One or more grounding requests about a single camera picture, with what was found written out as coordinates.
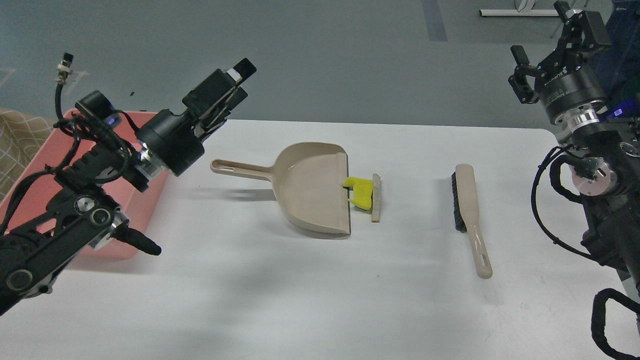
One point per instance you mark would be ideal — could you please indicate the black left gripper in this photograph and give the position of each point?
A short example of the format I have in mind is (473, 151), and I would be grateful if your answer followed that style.
(170, 137)

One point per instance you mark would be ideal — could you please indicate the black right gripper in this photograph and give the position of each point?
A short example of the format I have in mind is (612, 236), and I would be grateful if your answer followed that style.
(569, 98)

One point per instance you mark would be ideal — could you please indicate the beige plastic dustpan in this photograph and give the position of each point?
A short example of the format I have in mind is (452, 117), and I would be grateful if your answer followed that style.
(307, 182)

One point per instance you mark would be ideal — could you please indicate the beige hand brush black bristles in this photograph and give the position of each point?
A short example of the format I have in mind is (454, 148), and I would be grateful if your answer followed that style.
(466, 212)

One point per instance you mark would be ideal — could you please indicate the yellow plastic piece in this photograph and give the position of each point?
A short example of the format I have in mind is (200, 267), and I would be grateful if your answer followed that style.
(363, 189)

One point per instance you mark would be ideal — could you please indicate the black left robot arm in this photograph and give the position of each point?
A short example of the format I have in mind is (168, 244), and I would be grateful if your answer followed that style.
(53, 214)

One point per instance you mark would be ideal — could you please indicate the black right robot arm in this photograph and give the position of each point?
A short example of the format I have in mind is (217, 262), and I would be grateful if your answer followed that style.
(596, 162)

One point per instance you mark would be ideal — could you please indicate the person in green sweater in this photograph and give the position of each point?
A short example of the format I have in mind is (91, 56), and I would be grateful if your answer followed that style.
(615, 66)

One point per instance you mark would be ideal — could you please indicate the white table leg base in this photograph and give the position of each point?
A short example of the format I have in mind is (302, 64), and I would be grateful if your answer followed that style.
(521, 9)

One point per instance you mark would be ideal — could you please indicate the beige checkered cloth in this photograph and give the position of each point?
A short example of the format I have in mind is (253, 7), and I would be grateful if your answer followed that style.
(21, 137)

